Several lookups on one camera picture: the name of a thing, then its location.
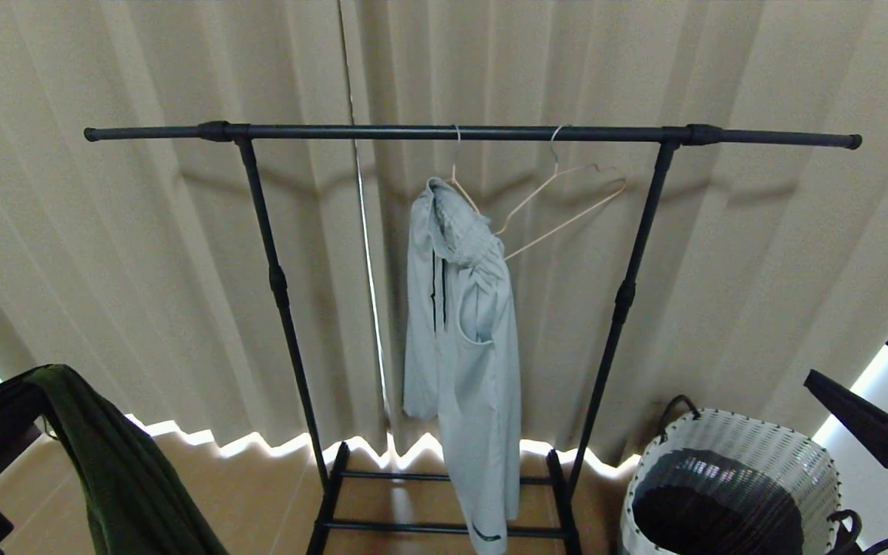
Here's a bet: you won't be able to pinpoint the pink clothes hanger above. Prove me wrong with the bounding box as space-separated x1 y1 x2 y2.
494 126 628 261
446 126 483 217

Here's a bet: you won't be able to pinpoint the black clothes rack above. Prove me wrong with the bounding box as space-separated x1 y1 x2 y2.
83 119 863 555

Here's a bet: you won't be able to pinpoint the white laundry basket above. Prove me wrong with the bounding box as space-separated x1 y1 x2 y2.
617 395 863 555

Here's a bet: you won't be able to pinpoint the pale grey shorts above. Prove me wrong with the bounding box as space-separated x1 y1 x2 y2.
402 177 523 555

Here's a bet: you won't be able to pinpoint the green printed shirt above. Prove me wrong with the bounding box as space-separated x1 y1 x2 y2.
24 364 229 555

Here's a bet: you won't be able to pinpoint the beige curtain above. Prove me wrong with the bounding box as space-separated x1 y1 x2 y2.
0 0 888 471

